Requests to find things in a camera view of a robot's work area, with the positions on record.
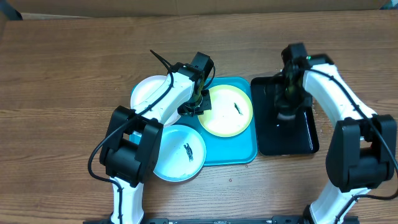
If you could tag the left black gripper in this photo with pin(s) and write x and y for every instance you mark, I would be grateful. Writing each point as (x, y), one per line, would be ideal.
(205, 106)

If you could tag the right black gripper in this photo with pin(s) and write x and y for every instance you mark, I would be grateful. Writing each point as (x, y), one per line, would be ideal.
(288, 104)

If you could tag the yellow-green round plate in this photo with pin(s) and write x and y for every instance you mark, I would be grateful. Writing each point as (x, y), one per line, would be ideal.
(231, 111)

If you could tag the white round plate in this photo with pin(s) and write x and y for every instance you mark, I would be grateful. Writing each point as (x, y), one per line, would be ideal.
(145, 88)

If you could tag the green sponge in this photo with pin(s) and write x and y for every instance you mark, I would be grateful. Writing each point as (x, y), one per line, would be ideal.
(285, 117)

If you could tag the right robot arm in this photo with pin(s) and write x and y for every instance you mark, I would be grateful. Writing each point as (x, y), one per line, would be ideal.
(362, 152)

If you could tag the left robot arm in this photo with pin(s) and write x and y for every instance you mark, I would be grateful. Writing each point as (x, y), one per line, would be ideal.
(130, 149)

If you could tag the black plastic tray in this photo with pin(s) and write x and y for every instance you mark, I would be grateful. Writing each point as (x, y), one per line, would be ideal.
(277, 137)

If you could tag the teal plastic tray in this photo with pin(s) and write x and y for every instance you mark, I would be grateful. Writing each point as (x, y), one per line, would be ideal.
(239, 149)

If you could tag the light blue round plate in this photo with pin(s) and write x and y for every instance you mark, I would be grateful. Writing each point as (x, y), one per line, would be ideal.
(182, 154)

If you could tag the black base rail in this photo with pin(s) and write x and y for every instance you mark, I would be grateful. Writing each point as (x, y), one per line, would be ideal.
(274, 220)

